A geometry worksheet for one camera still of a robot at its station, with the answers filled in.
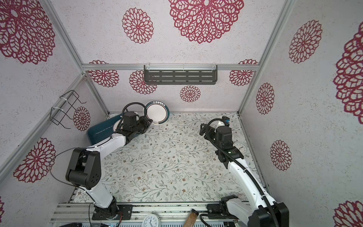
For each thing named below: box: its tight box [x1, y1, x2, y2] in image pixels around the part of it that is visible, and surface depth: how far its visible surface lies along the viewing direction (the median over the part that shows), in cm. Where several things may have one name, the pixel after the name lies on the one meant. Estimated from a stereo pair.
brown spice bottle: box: [183, 208, 199, 227], surface depth 70 cm
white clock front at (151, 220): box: [142, 213, 162, 227], surface depth 70 cm
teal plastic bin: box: [86, 113, 123, 145], surface depth 108 cm
